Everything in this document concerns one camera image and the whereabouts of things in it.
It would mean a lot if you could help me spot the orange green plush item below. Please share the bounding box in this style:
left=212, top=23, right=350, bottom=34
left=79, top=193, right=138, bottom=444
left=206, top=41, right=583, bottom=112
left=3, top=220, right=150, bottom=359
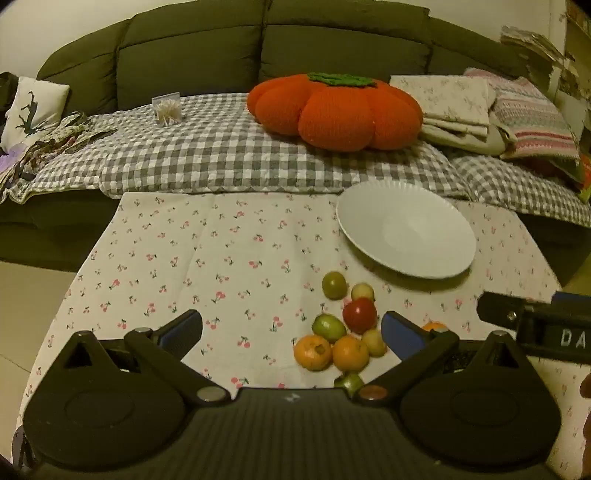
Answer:
left=575, top=154, right=591, bottom=204

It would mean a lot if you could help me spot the red tomato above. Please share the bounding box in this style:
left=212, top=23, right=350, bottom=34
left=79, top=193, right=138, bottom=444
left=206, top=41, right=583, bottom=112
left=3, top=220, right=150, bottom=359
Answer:
left=342, top=298, right=378, bottom=335

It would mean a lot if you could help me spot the orange pumpkin cushion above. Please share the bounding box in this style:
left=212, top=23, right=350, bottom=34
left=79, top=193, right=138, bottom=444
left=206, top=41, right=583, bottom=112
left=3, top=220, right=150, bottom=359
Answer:
left=247, top=72, right=423, bottom=151

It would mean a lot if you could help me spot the person's right hand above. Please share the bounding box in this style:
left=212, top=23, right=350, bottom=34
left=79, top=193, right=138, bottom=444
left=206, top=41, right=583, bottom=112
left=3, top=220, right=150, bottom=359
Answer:
left=579, top=374, right=591, bottom=455

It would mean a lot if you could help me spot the purple cloth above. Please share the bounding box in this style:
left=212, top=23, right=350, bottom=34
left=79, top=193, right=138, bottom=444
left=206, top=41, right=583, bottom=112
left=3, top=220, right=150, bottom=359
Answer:
left=0, top=142, right=29, bottom=178

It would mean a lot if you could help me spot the green citrus fruit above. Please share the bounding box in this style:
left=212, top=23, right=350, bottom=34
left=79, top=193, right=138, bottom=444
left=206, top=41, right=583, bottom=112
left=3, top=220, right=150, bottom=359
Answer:
left=311, top=314, right=347, bottom=343
left=333, top=372, right=365, bottom=397

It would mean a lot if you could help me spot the floral quilt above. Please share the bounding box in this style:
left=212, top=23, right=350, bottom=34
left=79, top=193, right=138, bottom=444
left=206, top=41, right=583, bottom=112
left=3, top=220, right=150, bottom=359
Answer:
left=0, top=111, right=117, bottom=204

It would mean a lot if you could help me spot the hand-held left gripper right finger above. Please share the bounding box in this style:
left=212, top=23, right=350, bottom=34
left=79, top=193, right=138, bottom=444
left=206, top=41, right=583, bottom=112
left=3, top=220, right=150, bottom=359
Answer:
left=353, top=310, right=533, bottom=408

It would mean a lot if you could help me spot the grey checked blanket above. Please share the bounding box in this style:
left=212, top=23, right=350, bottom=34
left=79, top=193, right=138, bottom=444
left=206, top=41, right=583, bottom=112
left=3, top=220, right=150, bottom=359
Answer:
left=30, top=92, right=591, bottom=215

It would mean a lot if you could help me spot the cherry print tablecloth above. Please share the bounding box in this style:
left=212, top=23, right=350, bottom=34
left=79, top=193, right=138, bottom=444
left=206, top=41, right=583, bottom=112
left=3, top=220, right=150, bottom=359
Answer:
left=16, top=191, right=591, bottom=472

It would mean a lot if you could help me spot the striped pink pillow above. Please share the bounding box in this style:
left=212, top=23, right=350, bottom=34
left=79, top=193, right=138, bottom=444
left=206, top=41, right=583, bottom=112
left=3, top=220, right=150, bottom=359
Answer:
left=464, top=68, right=583, bottom=161

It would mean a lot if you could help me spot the white ribbed plate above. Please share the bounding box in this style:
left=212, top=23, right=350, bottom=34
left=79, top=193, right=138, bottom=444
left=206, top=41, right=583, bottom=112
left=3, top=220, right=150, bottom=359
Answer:
left=336, top=181, right=477, bottom=280

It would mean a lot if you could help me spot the white embroidered pillow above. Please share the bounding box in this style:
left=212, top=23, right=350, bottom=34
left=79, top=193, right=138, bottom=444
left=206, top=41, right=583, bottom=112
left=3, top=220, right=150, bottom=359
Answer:
left=0, top=76, right=71, bottom=153

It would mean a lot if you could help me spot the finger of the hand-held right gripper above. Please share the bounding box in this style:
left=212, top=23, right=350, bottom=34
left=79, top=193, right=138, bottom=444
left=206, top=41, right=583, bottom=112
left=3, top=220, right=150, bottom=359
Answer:
left=551, top=290, right=591, bottom=306
left=477, top=291, right=555, bottom=325

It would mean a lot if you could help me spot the folded floral bedsheet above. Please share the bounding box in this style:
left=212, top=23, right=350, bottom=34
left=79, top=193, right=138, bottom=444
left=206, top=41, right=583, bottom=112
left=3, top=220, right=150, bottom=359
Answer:
left=389, top=74, right=509, bottom=156

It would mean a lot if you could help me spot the dark cloth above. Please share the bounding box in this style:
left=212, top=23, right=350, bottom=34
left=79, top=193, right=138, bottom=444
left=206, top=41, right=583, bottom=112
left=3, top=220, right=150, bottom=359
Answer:
left=0, top=71, right=21, bottom=139

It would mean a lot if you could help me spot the olive green sofa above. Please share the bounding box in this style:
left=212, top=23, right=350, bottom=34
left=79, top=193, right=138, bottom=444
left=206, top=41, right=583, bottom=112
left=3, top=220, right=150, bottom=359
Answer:
left=0, top=0, right=591, bottom=287

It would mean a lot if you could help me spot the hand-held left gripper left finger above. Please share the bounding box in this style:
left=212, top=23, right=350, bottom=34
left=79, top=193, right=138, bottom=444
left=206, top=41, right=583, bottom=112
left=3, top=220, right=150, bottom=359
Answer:
left=58, top=309, right=232, bottom=408

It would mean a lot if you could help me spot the greenish brown round fruit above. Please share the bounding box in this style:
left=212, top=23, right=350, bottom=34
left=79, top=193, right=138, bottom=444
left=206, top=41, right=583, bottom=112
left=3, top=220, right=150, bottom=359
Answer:
left=322, top=271, right=348, bottom=300

